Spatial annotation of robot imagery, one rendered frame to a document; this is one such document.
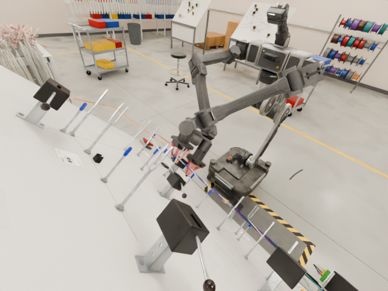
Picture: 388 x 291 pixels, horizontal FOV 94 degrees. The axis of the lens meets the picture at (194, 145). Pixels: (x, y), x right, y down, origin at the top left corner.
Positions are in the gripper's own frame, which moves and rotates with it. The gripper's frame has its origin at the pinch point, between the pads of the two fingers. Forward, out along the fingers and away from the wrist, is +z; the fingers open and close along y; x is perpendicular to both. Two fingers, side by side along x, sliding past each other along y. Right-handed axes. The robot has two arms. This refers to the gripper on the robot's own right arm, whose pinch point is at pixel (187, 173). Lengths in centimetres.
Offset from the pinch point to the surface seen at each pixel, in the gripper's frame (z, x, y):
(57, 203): -6, -60, 38
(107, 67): -25, 42, -415
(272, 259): -6, -18, 53
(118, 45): -79, 42, -421
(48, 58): -12, -64, -63
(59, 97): -14, -63, 17
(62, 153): -6, -59, 23
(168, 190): -3.6, -32.0, 26.0
